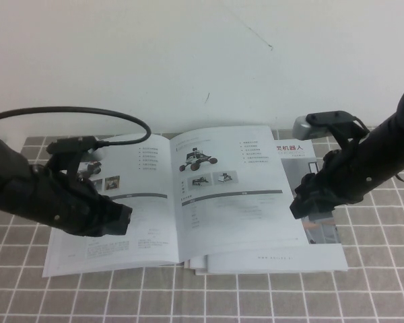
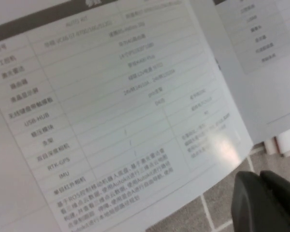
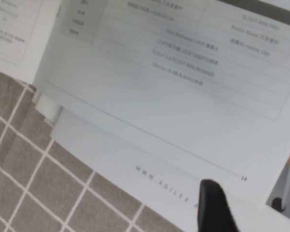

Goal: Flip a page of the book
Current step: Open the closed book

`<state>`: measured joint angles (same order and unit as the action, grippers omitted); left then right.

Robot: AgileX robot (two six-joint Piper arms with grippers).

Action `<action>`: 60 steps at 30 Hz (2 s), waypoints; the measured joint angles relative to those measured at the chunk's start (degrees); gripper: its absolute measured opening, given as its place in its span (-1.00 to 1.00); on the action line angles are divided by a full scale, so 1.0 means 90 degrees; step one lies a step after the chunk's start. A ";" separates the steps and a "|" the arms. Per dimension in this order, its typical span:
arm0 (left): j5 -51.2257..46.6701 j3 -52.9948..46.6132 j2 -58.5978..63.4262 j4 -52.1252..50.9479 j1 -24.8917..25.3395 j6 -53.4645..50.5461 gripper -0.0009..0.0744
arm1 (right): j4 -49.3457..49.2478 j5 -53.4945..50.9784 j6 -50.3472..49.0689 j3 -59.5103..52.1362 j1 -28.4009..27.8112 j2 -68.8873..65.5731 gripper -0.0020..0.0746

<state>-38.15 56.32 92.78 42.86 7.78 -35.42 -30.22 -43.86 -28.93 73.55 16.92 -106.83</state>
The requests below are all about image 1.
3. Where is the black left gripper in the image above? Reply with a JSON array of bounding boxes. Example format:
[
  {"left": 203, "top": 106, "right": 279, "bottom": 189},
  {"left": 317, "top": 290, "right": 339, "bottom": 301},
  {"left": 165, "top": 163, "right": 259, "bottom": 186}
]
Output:
[{"left": 30, "top": 161, "right": 134, "bottom": 237}]

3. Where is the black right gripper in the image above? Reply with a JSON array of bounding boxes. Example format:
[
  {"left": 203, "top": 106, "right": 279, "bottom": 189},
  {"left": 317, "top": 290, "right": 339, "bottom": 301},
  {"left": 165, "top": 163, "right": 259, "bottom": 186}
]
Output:
[{"left": 289, "top": 147, "right": 370, "bottom": 220}]

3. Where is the white robot catalogue book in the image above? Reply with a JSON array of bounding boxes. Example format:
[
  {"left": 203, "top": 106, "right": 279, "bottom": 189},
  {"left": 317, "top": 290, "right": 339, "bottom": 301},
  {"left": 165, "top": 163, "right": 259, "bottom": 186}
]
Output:
[{"left": 42, "top": 125, "right": 310, "bottom": 279}]

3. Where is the closed book with office photo cover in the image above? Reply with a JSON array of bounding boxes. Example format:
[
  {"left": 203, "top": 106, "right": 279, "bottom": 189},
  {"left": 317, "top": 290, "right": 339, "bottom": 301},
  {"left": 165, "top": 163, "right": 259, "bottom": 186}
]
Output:
[{"left": 207, "top": 138, "right": 349, "bottom": 275}]

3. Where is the white booklet stack under books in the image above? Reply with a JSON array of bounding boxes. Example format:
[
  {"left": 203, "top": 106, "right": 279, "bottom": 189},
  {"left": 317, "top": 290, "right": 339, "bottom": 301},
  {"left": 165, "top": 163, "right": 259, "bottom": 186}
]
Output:
[{"left": 183, "top": 257, "right": 210, "bottom": 277}]

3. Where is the grey white-grid tablecloth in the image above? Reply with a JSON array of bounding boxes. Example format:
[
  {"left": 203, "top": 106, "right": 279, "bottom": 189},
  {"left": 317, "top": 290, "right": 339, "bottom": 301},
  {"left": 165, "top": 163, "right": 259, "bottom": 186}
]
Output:
[{"left": 0, "top": 127, "right": 404, "bottom": 323}]

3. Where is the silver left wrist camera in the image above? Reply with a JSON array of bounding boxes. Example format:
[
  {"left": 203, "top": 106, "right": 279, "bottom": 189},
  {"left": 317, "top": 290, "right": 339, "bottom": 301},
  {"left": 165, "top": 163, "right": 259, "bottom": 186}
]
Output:
[{"left": 82, "top": 147, "right": 106, "bottom": 163}]

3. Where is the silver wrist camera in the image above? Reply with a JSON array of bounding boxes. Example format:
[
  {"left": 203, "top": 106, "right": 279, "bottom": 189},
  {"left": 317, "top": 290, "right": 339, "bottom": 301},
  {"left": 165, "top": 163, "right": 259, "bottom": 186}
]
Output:
[
  {"left": 292, "top": 115, "right": 331, "bottom": 141},
  {"left": 82, "top": 147, "right": 106, "bottom": 163}
]

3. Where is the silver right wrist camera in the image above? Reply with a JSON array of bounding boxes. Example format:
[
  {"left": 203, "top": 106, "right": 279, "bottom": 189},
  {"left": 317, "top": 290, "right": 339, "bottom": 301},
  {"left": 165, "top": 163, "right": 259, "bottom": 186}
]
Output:
[{"left": 292, "top": 115, "right": 331, "bottom": 141}]

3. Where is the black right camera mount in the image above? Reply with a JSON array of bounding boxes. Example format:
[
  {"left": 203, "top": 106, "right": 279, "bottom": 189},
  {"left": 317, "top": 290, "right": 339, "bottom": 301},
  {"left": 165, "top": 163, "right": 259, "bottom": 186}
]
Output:
[{"left": 305, "top": 110, "right": 370, "bottom": 154}]

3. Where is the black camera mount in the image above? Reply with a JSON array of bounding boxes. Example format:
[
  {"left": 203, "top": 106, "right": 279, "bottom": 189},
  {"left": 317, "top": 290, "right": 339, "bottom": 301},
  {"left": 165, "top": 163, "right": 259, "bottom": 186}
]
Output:
[
  {"left": 305, "top": 110, "right": 370, "bottom": 154},
  {"left": 46, "top": 135, "right": 104, "bottom": 184}
]

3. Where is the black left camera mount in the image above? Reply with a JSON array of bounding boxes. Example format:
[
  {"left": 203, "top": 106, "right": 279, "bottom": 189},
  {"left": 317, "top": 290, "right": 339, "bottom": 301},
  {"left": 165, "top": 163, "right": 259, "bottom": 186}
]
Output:
[{"left": 46, "top": 135, "right": 104, "bottom": 184}]

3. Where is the black left camera cable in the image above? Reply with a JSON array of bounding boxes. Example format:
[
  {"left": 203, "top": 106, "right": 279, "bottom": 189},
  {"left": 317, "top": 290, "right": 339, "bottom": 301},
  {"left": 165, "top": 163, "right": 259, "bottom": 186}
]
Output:
[{"left": 0, "top": 106, "right": 153, "bottom": 148}]

